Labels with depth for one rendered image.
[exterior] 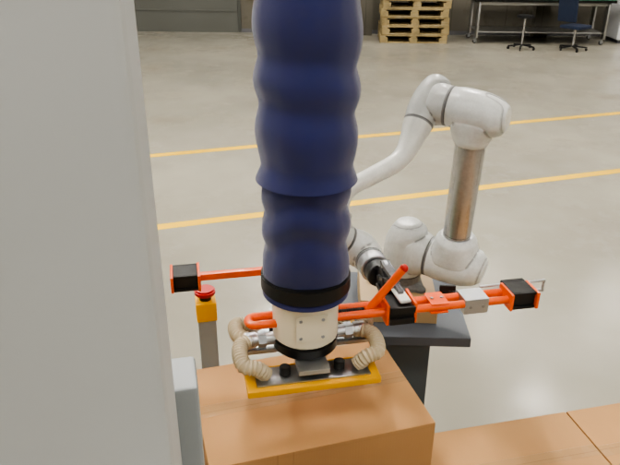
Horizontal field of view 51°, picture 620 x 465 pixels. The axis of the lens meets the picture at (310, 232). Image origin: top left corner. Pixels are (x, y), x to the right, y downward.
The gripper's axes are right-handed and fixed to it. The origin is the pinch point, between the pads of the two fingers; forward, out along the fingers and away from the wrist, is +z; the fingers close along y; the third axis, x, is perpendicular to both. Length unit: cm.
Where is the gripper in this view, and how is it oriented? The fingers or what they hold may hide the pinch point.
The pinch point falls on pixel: (400, 304)
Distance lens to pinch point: 175.7
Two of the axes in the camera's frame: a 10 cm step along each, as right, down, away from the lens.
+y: -0.1, 9.0, 4.3
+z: 2.4, 4.2, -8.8
